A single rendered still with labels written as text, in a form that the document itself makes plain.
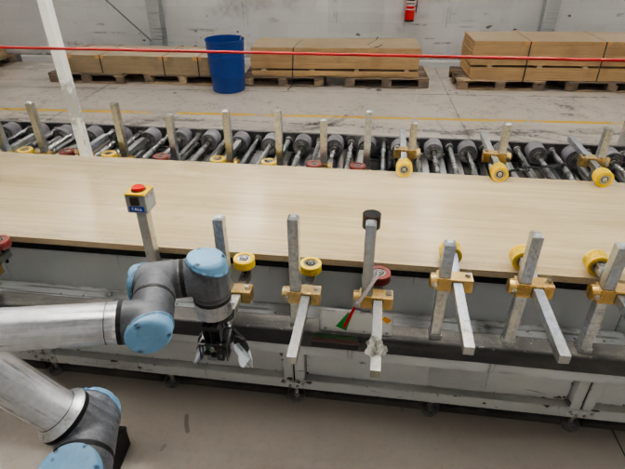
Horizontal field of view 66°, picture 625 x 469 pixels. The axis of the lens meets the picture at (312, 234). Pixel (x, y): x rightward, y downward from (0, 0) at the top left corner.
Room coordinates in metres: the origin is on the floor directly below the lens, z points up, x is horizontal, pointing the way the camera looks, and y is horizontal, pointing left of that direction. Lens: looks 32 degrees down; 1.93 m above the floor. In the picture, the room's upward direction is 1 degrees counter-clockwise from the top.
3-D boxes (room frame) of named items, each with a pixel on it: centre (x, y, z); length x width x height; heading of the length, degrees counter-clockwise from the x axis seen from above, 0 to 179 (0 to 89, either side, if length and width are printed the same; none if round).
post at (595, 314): (1.20, -0.93, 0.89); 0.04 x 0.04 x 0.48; 82
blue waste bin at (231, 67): (7.06, 1.17, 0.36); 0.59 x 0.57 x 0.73; 174
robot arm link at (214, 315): (0.91, 0.24, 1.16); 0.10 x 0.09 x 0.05; 84
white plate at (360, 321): (1.29, -0.15, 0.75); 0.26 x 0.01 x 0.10; 82
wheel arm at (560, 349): (1.17, -0.71, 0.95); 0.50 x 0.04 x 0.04; 172
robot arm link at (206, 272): (0.91, 0.25, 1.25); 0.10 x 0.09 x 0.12; 101
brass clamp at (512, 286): (1.24, -0.70, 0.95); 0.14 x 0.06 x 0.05; 82
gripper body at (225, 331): (0.90, 0.24, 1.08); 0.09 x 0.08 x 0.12; 174
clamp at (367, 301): (1.31, -0.21, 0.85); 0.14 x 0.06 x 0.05; 82
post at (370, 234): (1.31, -0.19, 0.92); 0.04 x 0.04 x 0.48; 82
